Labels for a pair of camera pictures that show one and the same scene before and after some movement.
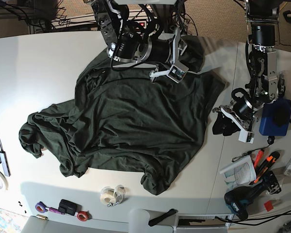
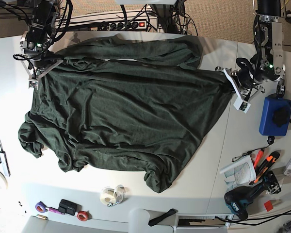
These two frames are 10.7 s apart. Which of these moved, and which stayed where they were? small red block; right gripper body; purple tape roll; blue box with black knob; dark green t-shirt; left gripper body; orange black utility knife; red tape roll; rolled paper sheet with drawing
Moved: right gripper body; left gripper body; dark green t-shirt
Stayed: red tape roll; small red block; blue box with black knob; purple tape roll; orange black utility knife; rolled paper sheet with drawing
